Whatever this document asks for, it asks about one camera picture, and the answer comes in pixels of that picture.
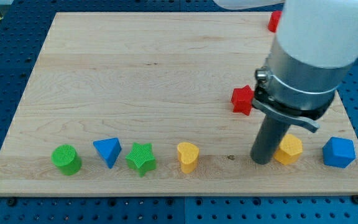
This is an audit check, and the red star block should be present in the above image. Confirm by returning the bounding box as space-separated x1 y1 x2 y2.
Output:
231 85 254 116

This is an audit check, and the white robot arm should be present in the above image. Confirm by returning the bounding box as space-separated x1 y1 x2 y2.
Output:
276 0 358 68

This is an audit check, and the yellow heart block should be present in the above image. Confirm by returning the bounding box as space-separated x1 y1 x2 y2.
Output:
177 142 200 174

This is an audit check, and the green star block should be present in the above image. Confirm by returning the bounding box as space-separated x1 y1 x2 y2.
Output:
126 142 157 177

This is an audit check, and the wooden board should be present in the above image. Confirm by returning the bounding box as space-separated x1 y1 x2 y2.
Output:
0 12 358 197

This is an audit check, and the blue triangle block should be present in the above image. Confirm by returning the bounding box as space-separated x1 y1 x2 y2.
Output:
93 138 122 169

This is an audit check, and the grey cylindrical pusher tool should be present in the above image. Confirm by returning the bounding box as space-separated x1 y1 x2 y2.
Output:
250 115 290 165

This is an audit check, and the yellow pentagon block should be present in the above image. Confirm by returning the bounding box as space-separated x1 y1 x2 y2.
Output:
273 134 303 165

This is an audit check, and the green cylinder block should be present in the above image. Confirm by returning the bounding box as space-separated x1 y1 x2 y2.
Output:
51 144 82 175

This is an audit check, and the red block at top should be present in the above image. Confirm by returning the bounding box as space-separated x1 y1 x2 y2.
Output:
267 11 282 33

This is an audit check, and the blue cube block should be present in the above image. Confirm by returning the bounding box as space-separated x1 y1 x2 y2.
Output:
323 137 356 169

